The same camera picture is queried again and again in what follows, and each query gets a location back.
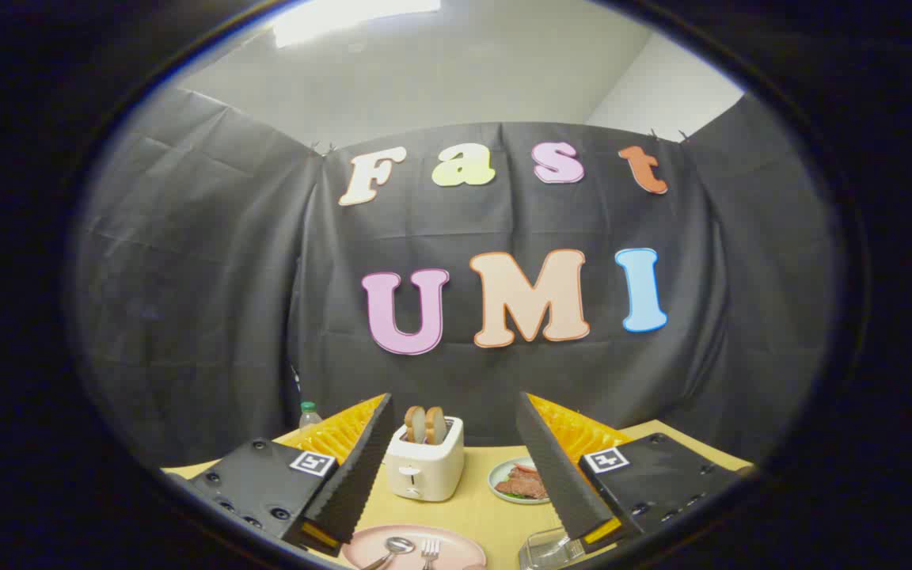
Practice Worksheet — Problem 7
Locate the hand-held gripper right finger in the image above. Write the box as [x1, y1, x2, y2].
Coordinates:
[516, 391, 754, 553]

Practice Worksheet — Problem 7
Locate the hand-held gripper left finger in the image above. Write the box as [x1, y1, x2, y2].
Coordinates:
[163, 393, 395, 559]

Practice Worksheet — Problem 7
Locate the wooden handle metal spoon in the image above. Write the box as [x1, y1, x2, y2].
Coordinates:
[361, 537, 416, 570]

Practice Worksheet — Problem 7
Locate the steak meal with vegetables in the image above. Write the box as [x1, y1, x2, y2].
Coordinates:
[496, 464, 549, 501]

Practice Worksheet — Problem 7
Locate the light green plate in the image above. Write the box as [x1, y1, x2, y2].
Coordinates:
[488, 457, 552, 505]

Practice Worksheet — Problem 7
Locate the white toaster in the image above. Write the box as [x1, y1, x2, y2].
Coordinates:
[386, 417, 465, 502]

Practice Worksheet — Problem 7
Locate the pink plate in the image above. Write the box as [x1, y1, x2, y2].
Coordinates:
[342, 524, 487, 570]

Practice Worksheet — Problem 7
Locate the ceiling light panel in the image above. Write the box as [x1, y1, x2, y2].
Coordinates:
[272, 0, 443, 48]

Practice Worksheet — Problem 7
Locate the metal wire cutlery rack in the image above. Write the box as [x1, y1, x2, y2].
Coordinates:
[518, 526, 583, 570]

